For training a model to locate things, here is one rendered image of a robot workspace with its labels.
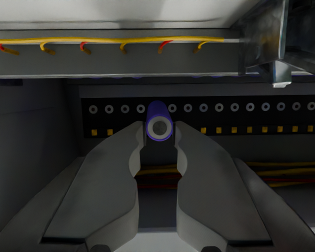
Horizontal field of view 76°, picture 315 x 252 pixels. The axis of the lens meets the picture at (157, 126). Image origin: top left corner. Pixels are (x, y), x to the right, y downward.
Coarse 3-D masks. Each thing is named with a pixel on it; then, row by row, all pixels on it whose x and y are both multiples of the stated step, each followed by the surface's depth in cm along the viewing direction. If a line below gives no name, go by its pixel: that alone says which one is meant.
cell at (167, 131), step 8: (152, 104) 17; (160, 104) 16; (152, 112) 14; (160, 112) 13; (168, 112) 15; (152, 120) 13; (160, 120) 13; (168, 120) 13; (152, 128) 13; (160, 128) 13; (168, 128) 13; (152, 136) 13; (160, 136) 13; (168, 136) 13
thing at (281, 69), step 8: (288, 48) 8; (288, 56) 8; (296, 56) 7; (304, 56) 7; (312, 56) 7; (272, 64) 9; (280, 64) 9; (288, 64) 8; (296, 64) 7; (304, 64) 7; (312, 64) 6; (272, 72) 9; (280, 72) 9; (288, 72) 9; (312, 72) 6; (272, 80) 9; (280, 80) 9; (288, 80) 9
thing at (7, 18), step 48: (0, 0) 8; (48, 0) 8; (96, 0) 8; (144, 0) 8; (192, 0) 8; (240, 0) 8; (0, 96) 16; (48, 96) 24; (96, 96) 25; (144, 96) 26
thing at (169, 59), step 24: (0, 48) 10; (24, 48) 12; (48, 48) 11; (72, 48) 12; (96, 48) 12; (120, 48) 11; (144, 48) 12; (168, 48) 12; (192, 48) 12; (216, 48) 12; (0, 72) 12; (24, 72) 12; (48, 72) 12; (72, 72) 12; (96, 72) 12; (120, 72) 12; (144, 72) 12; (168, 72) 12; (192, 72) 12; (216, 72) 12
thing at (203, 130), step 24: (192, 96) 26; (216, 96) 26; (240, 96) 26; (264, 96) 26; (288, 96) 27; (312, 96) 27; (96, 120) 26; (120, 120) 27; (144, 120) 27; (192, 120) 27; (216, 120) 27; (240, 120) 27; (264, 120) 27; (288, 120) 27; (312, 120) 27
